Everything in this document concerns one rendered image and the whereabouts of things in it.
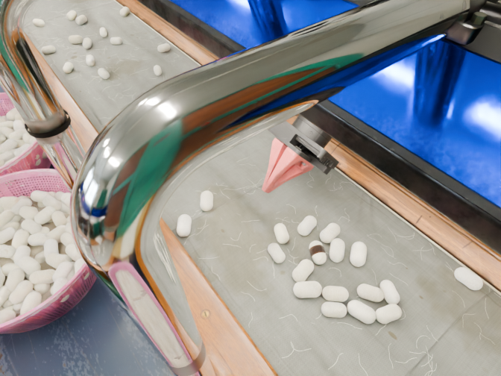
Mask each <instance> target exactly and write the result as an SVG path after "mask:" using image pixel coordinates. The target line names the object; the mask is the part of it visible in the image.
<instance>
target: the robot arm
mask: <svg viewBox="0 0 501 376"><path fill-rule="evenodd" d="M268 131H270V132H271V133H272V134H273V135H274V136H276V137H277V138H278V139H277V138H276V137H275V138H274V140H273V141H272V146H271V154H270V160H269V164H268V171H267V174H266V176H265V180H264V184H263V186H262V190H263V191H264V192H266V193H270V192H271V191H273V190H274V189H276V188H278V187H279V186H280V185H282V184H284V183H285V182H286V181H289V180H291V179H292V178H296V177H297V176H299V175H302V174H303V173H306V172H308V171H310V170H312V169H313V168H314V166H315V167H317V168H318V169H320V170H321V171H322V172H323V173H324V174H326V175H327V174H328V173H329V172H330V170H331V169H334V168H335V167H336V166H337V165H338V163H339V162H338V161H337V160H336V159H335V158H334V157H333V156H332V155H331V154H330V153H329V152H328V151H326V150H325V149H324V147H325V146H326V145H327V143H328V142H329V141H330V140H331V139H332V137H331V136H330V135H328V134H327V133H325V132H324V131H322V130H321V129H320V128H318V127H317V126H315V125H313V124H312V123H311V122H310V121H308V120H307V119H305V118H304V117H302V116H301V115H299V116H298V117H297V118H296V120H295V121H294V122H293V123H292V125H291V124H289V123H288V122H287V121H284V122H282V123H280V124H278V125H276V126H274V127H273V128H271V129H269V130H268ZM279 140H281V141H282V142H281V141H279ZM296 146H297V147H298V148H297V147H296ZM299 148H300V149H301V150H300V149H299ZM312 164H313V165H314V166H313V165H312Z"/></svg>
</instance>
